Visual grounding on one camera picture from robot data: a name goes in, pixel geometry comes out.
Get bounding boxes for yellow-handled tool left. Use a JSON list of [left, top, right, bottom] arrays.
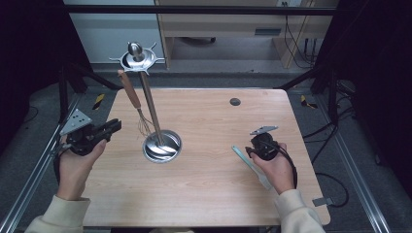
[[91, 92, 107, 112]]

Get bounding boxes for left hand-held gripper black cable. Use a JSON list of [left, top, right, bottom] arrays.
[[51, 142, 71, 187]]

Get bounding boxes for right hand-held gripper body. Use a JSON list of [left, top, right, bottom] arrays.
[[249, 125, 281, 162]]

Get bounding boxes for black floor cables bundle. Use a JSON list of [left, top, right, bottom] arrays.
[[303, 106, 356, 164]]

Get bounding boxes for black metal stand legs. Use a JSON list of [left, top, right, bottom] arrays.
[[273, 63, 340, 126], [57, 61, 126, 124]]

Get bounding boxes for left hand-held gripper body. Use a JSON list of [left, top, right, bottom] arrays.
[[58, 108, 102, 157]]

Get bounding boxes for black curtain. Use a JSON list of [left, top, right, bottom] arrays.
[[314, 0, 412, 198], [0, 0, 93, 156]]

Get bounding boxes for black looped floor cable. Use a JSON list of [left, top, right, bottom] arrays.
[[315, 172, 351, 209]]

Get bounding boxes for person's right hand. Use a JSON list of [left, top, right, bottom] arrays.
[[251, 142, 296, 196]]

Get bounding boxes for right hand-held gripper black cable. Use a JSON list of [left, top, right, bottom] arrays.
[[265, 141, 298, 190]]

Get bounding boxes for person's left hand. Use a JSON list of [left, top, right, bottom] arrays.
[[56, 135, 108, 202]]

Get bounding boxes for yellow-handled tool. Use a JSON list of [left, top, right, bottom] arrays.
[[91, 92, 107, 112], [299, 93, 319, 111]]

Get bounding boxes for steel utensil stand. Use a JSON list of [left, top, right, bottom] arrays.
[[108, 41, 183, 164]]

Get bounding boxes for hand-held gripper black cable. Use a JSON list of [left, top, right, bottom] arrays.
[[265, 141, 298, 190], [51, 142, 71, 187]]

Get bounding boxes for black horizontal frame bar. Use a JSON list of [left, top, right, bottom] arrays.
[[62, 4, 338, 17]]

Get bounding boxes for teal-handled spatula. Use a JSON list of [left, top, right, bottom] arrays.
[[230, 145, 275, 192]]

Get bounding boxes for grey tape piece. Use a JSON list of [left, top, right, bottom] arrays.
[[311, 196, 335, 208]]

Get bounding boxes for yellow-handled tool right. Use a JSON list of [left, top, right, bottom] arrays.
[[299, 93, 319, 111]]

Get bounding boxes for aluminium floor rail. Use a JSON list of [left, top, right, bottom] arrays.
[[314, 96, 393, 233], [0, 92, 84, 233]]

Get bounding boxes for black hanging desk cables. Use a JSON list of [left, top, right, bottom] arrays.
[[282, 1, 321, 70]]

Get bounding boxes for white cabinet panel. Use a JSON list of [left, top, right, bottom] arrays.
[[62, 0, 167, 64]]

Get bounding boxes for whisk with wooden handle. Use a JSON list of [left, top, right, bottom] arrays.
[[117, 69, 154, 139]]

